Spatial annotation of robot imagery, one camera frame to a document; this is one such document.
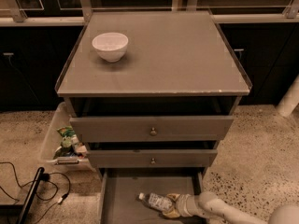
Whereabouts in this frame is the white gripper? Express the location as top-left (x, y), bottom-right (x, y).
top-left (162, 193), bottom-right (199, 218)

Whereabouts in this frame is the clear plastic water bottle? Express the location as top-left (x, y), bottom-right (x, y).
top-left (138, 193), bottom-right (174, 213)

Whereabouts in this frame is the grey middle drawer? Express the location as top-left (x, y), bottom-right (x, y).
top-left (88, 149), bottom-right (217, 168)

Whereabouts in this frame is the grey drawer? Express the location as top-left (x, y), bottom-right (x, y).
top-left (88, 149), bottom-right (217, 168)
top-left (99, 168), bottom-right (207, 224)
top-left (70, 116), bottom-right (233, 143)

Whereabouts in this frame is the grey bottom drawer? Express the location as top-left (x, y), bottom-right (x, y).
top-left (99, 168), bottom-right (207, 224)

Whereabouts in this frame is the brass top drawer knob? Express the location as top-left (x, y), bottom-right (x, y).
top-left (149, 127), bottom-right (157, 136)

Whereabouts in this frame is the grey top drawer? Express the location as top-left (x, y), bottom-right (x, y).
top-left (70, 116), bottom-right (233, 143)

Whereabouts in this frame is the grey drawer cabinet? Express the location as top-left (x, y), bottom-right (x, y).
top-left (54, 10), bottom-right (253, 179)

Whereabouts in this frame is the green snack bag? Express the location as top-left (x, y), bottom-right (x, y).
top-left (57, 126), bottom-right (75, 137)

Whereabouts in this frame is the black flat bar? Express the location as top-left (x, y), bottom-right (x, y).
top-left (15, 167), bottom-right (45, 224)

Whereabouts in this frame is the white ceramic bowl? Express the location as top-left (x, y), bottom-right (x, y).
top-left (92, 32), bottom-right (129, 63)

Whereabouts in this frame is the black cable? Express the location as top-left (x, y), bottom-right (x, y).
top-left (0, 161), bottom-right (72, 224)

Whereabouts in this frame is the metal railing frame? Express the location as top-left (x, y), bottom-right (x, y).
top-left (0, 0), bottom-right (299, 27)

